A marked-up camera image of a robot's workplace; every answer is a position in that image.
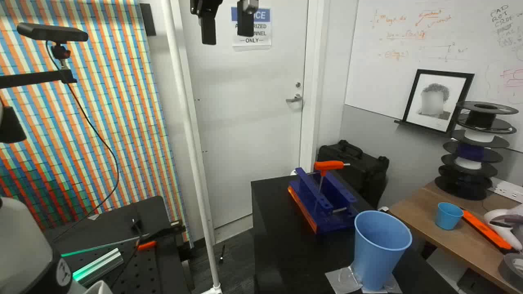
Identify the black framed portrait picture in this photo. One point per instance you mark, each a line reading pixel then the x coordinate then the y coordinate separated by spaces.
pixel 434 98

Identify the blue white door sign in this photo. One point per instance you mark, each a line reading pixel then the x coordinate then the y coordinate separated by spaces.
pixel 261 29

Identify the black perforated optical breadboard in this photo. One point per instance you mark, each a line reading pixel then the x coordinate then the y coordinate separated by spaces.
pixel 153 263

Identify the grey tape under cup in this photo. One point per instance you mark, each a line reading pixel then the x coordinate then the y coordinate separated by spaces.
pixel 343 281

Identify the green lit metal bar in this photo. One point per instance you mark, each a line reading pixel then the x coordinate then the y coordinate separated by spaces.
pixel 109 261

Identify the black camera on stand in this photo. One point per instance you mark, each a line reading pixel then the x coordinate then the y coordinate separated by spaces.
pixel 50 32

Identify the black equipment case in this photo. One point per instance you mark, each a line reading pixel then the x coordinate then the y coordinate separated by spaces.
pixel 362 171

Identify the large blue plastic cup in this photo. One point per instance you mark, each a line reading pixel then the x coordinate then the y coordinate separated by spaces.
pixel 379 241

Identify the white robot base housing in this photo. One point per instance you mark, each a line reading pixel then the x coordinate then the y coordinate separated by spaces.
pixel 27 264

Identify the white device on side table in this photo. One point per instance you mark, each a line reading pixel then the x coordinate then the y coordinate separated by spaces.
pixel 508 223

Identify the orange handled screwdriver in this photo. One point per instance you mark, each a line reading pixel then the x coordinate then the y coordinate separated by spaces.
pixel 328 165

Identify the stack of filament spools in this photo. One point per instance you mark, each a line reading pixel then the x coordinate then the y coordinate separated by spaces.
pixel 472 150

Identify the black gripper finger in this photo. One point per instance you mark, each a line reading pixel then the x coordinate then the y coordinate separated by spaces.
pixel 206 11
pixel 245 9

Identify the small blue cup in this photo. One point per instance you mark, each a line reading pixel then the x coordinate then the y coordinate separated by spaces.
pixel 447 215

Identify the white vertical pole stand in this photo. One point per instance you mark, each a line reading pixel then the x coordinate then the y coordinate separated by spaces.
pixel 178 58

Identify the orange tool on wooden table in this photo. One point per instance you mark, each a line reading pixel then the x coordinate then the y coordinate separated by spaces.
pixel 485 230

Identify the white board with writing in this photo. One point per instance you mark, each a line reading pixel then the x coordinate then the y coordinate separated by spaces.
pixel 395 37

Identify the wooden side table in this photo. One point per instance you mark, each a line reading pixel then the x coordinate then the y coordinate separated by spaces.
pixel 462 241

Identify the silver door handle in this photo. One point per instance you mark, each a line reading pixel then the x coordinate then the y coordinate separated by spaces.
pixel 297 94

